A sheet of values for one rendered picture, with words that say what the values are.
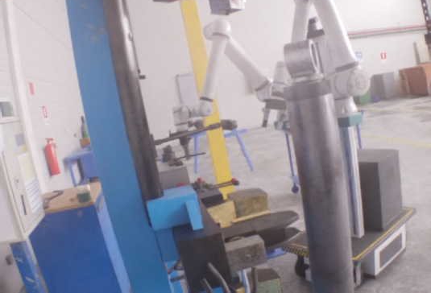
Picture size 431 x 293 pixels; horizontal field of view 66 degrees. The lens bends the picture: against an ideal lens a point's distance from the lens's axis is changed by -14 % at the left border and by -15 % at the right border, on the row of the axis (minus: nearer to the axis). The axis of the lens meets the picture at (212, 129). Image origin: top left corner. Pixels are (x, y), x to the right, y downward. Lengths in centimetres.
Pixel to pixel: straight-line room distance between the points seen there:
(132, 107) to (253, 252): 64
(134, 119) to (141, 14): 1130
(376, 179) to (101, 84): 193
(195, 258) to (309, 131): 71
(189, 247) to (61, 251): 175
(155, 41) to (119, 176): 1103
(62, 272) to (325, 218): 197
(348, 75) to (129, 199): 131
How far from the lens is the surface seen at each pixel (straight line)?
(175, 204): 134
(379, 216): 278
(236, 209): 181
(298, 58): 160
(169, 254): 157
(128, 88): 133
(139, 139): 133
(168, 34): 1246
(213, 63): 241
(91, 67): 146
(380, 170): 269
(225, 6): 169
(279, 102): 193
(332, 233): 172
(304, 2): 224
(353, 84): 210
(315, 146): 160
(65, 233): 280
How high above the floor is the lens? 152
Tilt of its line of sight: 6 degrees down
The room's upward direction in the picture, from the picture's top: 11 degrees counter-clockwise
